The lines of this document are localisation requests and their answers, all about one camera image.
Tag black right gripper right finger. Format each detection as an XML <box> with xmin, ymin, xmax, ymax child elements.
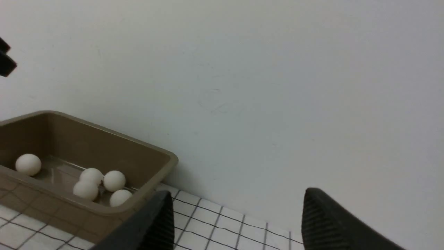
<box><xmin>301</xmin><ymin>187</ymin><xmax>403</xmax><ymax>250</ymax></box>

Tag olive green plastic bin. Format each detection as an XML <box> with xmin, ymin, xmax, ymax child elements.
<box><xmin>0</xmin><ymin>110</ymin><xmax>179</xmax><ymax>243</ymax></box>

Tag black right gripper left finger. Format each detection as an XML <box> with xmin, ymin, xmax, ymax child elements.
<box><xmin>91</xmin><ymin>191</ymin><xmax>175</xmax><ymax>250</ymax></box>

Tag white checkered tablecloth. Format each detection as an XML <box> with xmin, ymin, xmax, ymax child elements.
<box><xmin>1</xmin><ymin>184</ymin><xmax>304</xmax><ymax>250</ymax></box>

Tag white ping-pong ball front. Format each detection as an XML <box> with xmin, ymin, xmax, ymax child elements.
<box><xmin>72</xmin><ymin>180</ymin><xmax>99</xmax><ymax>201</ymax></box>

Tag white ping-pong ball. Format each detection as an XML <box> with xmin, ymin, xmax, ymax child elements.
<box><xmin>72</xmin><ymin>180</ymin><xmax>99</xmax><ymax>201</ymax></box>
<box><xmin>103</xmin><ymin>170</ymin><xmax>126</xmax><ymax>192</ymax></box>
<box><xmin>109</xmin><ymin>189</ymin><xmax>132</xmax><ymax>207</ymax></box>
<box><xmin>79</xmin><ymin>168</ymin><xmax>103</xmax><ymax>186</ymax></box>

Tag white ping-pong ball marked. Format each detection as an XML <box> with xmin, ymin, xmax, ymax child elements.
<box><xmin>15</xmin><ymin>154</ymin><xmax>42</xmax><ymax>177</ymax></box>

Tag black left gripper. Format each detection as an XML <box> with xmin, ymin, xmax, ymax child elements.
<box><xmin>0</xmin><ymin>38</ymin><xmax>17</xmax><ymax>77</ymax></box>

